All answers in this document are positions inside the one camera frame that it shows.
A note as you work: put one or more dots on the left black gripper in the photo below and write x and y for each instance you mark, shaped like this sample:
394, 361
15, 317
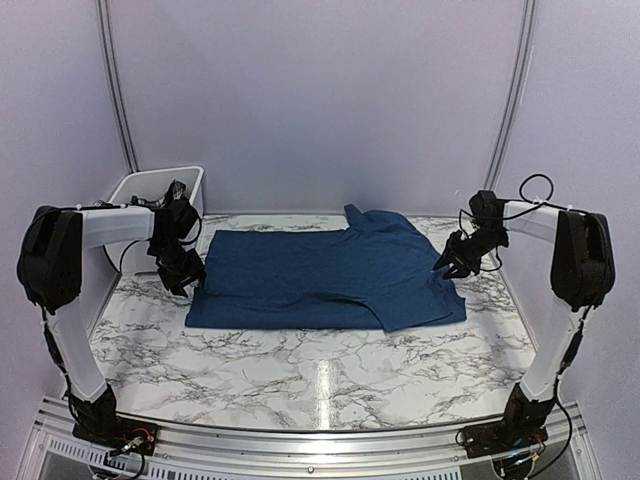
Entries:
196, 270

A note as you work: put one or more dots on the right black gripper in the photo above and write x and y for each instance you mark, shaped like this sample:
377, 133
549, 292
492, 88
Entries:
452, 253

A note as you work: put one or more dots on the blue t-shirt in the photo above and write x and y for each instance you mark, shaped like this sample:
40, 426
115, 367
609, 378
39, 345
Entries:
376, 274

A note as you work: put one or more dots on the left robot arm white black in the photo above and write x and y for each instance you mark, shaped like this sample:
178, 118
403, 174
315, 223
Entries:
49, 268

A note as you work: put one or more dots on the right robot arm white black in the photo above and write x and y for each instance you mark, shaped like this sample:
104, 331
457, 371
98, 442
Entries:
582, 273

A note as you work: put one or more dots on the white plastic laundry bin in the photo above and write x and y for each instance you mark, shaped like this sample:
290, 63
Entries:
136, 261

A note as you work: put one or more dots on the plaid black white garment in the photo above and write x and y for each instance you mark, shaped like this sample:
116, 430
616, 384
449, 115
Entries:
153, 195

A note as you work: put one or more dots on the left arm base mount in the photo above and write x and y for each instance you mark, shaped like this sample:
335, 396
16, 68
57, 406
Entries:
124, 435

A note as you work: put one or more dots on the right aluminium corner post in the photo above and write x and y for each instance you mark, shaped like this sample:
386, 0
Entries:
516, 88

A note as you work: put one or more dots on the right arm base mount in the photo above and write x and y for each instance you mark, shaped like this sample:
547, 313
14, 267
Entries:
497, 437

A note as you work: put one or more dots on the aluminium front rail frame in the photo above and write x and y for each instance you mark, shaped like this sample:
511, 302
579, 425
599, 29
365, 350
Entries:
185, 451

